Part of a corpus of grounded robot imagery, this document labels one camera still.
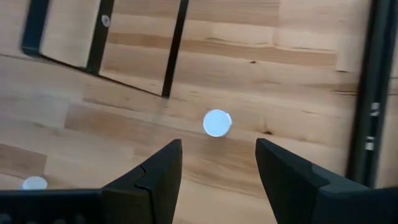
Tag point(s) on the wooden shelf black metal legs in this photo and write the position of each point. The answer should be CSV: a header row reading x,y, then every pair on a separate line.
x,y
175,46

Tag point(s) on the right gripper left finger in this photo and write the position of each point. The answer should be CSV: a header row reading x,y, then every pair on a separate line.
x,y
93,208

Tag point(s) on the green pill bottle white cap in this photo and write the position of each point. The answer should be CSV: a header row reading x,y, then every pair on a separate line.
x,y
216,123
34,183

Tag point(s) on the black aluminium table frame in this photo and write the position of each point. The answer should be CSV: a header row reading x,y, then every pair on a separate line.
x,y
373,77

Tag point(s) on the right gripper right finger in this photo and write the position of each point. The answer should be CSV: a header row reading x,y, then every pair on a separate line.
x,y
326,205

